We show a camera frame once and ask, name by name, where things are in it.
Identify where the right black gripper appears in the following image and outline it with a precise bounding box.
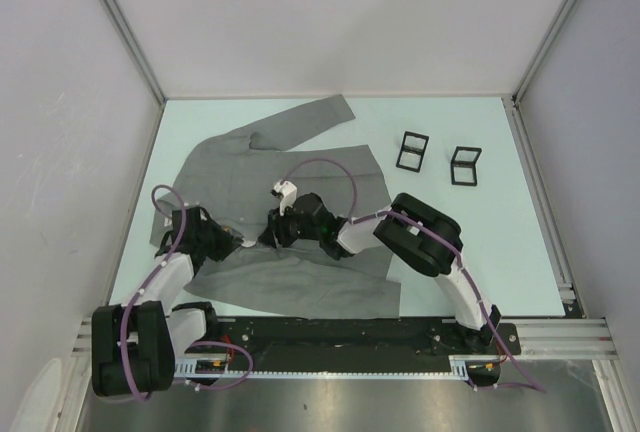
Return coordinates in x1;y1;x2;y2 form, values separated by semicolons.
258;202;322;251

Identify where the grey button-up shirt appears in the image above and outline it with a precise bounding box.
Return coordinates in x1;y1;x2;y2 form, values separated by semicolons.
173;95;401;319

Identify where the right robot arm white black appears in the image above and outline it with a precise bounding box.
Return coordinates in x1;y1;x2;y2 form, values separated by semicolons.
259;193;501;353

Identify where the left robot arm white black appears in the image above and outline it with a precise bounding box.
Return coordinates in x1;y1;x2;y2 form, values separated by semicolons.
91;206;243;401

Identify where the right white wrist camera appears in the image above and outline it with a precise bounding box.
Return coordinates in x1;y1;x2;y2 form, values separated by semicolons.
270;179;298;216

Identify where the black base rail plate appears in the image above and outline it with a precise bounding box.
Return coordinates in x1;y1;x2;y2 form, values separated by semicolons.
205;316;504;372

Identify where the black frame stand left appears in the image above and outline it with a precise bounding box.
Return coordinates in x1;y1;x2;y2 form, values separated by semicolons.
395;131;430;173

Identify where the black frame stand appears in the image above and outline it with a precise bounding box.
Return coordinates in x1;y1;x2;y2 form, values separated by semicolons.
450;145;483;187
395;131;430;173

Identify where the black frame stand right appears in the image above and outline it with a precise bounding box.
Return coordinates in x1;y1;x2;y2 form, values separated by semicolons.
450;145;483;187

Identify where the white slotted cable duct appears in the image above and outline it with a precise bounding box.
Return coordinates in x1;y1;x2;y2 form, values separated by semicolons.
173;357;469;390

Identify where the aluminium frame post left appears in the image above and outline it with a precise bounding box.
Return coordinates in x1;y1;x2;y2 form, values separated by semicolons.
72;0;167;106

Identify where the aluminium frame post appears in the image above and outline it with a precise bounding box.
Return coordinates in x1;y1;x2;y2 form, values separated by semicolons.
72;0;167;106
510;0;609;106

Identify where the aluminium frame post right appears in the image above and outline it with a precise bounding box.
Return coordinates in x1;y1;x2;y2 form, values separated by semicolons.
510;0;609;106

